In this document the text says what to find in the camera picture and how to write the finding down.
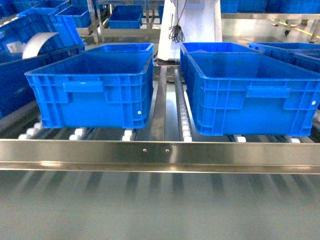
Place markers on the white roller track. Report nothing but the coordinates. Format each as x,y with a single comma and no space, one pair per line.
183,118

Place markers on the left front blue bin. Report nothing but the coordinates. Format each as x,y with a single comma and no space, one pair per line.
95,90

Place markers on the right front blue bin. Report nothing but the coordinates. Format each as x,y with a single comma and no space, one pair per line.
250,94

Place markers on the left rear blue bin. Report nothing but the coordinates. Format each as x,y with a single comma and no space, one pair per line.
124,47

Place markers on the right rear blue bin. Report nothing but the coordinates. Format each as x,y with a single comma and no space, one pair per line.
210,47

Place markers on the white pillar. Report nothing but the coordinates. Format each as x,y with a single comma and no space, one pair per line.
200,21

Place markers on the blue bin behind rack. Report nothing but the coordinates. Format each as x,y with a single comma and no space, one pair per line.
126,17

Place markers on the far right blue bin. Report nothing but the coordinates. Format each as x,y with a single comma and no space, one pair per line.
304,55

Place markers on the steel rack front rail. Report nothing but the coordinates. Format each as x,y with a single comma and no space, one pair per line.
160,156

